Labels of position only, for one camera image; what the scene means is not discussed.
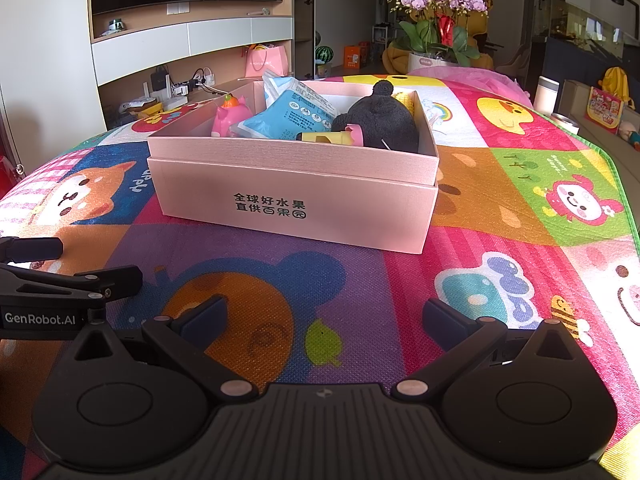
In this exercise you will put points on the potted purple orchid plant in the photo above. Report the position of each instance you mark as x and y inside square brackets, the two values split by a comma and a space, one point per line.
[440, 30]

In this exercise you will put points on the black plush toy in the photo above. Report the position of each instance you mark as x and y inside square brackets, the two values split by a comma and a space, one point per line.
[385, 120]

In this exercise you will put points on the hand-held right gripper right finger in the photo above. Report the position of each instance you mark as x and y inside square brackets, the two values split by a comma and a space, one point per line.
[442, 316]

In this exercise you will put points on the watermelon ball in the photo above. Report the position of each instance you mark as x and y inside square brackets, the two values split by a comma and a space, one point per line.
[323, 54]

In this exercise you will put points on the pink pig toy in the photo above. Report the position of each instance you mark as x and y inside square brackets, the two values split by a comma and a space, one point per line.
[227, 120]

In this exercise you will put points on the colourful printed gift bag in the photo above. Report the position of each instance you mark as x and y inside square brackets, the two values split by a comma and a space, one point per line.
[604, 109]

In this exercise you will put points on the yellow and pink toy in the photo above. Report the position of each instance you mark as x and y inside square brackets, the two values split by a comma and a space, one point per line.
[325, 137]

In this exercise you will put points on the glass aquarium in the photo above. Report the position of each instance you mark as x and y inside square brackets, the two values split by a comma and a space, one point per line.
[580, 20]

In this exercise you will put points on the white wall switch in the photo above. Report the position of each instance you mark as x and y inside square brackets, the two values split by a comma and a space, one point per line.
[178, 8]

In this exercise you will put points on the yellow corn toy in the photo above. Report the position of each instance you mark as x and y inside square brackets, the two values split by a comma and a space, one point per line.
[404, 102]

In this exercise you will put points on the orange box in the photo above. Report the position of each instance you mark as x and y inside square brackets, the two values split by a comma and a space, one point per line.
[354, 56]

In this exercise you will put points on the blue packet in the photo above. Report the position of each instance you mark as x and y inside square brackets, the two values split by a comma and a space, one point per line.
[290, 115]

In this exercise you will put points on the colourful plush toy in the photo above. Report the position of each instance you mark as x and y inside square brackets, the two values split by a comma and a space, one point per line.
[631, 135]

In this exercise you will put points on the colourful cartoon play mat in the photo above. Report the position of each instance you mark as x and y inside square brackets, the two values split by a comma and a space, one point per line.
[350, 285]

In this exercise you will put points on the beige sofa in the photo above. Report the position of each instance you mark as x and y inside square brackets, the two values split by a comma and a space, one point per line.
[612, 155]

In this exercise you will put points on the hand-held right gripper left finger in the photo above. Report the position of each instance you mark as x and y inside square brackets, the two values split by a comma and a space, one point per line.
[205, 316]

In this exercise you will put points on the metal cup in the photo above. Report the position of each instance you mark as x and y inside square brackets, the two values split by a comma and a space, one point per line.
[567, 122]

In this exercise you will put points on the white cylinder appliance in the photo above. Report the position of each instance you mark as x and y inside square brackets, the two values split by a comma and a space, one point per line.
[546, 95]

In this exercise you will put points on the black router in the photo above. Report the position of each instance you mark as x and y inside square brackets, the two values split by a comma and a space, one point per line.
[160, 80]

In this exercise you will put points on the grey and wood television cabinet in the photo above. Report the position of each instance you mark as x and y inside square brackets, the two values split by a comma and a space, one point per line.
[220, 35]

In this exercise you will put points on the yellow backpack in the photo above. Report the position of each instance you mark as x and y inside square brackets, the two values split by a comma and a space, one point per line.
[617, 77]

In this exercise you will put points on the pink blanket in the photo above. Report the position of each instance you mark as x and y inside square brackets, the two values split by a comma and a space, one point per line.
[475, 77]

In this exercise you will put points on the dark sideboard cabinet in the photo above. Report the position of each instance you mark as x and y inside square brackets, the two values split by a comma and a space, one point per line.
[570, 60]

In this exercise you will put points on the white packet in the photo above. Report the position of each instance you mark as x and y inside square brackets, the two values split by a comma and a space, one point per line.
[274, 87]

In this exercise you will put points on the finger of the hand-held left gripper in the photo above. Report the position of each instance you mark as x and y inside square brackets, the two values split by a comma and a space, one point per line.
[115, 282]
[30, 250]

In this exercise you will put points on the pink gift bag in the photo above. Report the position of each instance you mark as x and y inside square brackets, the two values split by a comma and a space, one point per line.
[267, 62]

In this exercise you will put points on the pink cardboard box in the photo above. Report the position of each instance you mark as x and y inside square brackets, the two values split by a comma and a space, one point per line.
[300, 180]

